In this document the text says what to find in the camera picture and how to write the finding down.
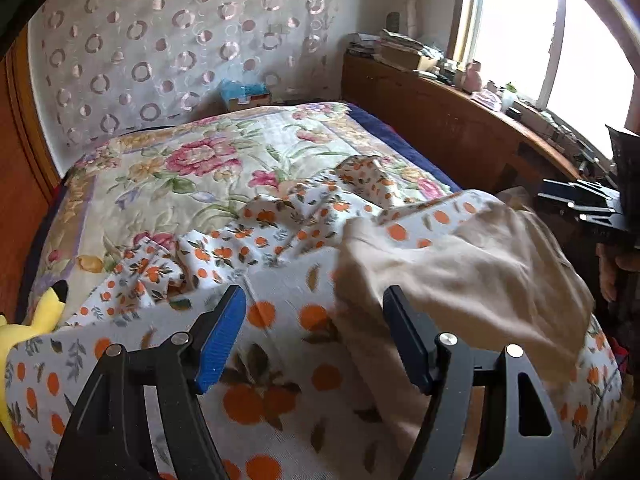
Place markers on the orange print white sheet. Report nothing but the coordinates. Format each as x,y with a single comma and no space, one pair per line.
280,350

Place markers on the small black box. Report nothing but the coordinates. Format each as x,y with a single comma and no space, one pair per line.
515,114

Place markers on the small cardboard box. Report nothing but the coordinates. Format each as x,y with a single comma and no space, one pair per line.
252,102

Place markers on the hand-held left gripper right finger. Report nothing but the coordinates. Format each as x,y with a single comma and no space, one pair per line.
407,345

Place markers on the beige printed T-shirt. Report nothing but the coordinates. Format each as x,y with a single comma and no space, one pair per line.
475,270

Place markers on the pink tissue pack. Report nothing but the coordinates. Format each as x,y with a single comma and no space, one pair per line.
487,100

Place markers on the circle pattern sheer curtain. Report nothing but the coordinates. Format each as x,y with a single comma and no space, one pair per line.
150,50

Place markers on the floral quilt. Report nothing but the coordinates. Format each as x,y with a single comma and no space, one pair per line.
200,170

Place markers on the person's right hand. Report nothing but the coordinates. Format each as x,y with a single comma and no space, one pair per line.
607,272

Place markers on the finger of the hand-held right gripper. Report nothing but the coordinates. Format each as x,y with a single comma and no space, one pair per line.
560,190
597,217

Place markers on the open brown cardboard box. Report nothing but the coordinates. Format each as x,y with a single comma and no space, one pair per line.
405,59

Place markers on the pile of papers and bags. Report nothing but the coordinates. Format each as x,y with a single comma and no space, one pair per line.
400,39

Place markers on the long wooden cabinet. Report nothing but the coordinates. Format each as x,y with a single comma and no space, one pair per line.
450,110

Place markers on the green cap bottle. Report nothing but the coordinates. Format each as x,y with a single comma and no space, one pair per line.
510,96

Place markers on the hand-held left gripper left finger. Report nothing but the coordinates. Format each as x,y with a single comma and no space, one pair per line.
220,340

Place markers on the dark blue blanket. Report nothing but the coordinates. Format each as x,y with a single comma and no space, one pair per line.
400,140

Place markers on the pink bottle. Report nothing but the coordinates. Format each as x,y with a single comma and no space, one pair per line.
473,75

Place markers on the window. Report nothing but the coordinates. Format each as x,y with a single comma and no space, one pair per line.
510,25

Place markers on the yellow plush toy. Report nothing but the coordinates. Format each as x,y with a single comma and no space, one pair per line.
20,335

